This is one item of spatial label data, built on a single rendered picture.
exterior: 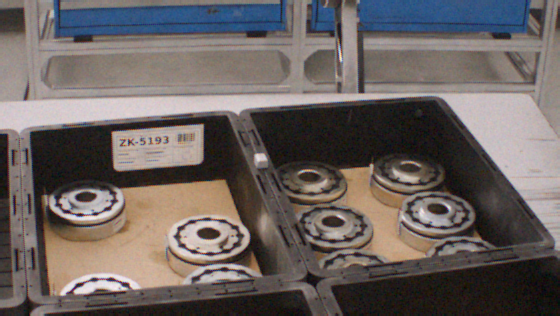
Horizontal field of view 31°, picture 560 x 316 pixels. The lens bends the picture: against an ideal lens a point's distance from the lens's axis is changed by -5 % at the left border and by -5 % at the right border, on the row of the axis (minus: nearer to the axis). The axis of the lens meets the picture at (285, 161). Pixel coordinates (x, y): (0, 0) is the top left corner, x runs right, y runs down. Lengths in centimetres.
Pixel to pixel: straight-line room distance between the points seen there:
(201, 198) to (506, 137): 71
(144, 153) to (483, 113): 80
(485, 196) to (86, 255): 52
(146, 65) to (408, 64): 96
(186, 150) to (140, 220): 12
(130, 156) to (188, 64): 241
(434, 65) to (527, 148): 205
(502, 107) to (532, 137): 13
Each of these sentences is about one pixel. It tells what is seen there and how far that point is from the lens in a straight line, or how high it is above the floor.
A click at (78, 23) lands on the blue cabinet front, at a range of 328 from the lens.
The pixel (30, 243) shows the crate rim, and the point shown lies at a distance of 118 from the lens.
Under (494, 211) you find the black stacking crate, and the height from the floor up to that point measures 89.
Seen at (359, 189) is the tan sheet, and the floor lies 83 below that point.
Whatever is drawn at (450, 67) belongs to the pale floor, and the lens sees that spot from 395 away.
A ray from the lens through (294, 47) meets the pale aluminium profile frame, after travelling 331.
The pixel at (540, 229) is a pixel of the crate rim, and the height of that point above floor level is 93.
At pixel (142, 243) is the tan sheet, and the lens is 135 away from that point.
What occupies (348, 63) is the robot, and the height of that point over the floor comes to 70.
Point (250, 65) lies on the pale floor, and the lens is 384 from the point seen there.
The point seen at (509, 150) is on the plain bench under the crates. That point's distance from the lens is 191.
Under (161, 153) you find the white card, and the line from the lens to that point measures 145.
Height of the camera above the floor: 158
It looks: 29 degrees down
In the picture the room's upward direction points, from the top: 3 degrees clockwise
